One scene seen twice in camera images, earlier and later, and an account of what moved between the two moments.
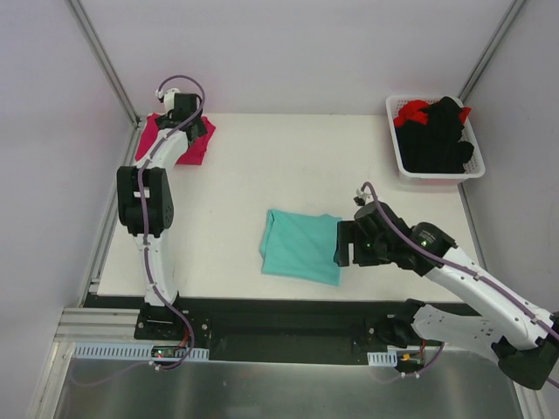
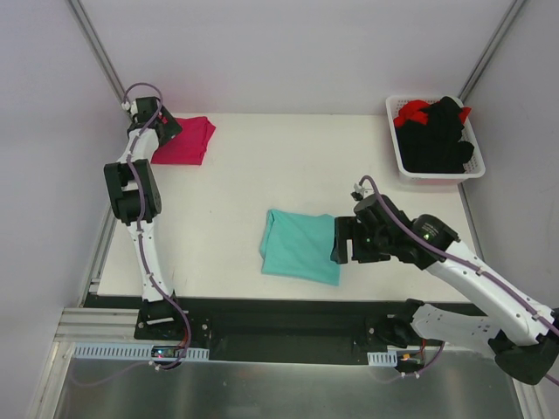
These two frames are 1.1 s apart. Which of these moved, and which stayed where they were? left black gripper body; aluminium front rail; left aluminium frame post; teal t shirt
Moved: left black gripper body
Stayed: left aluminium frame post; aluminium front rail; teal t shirt
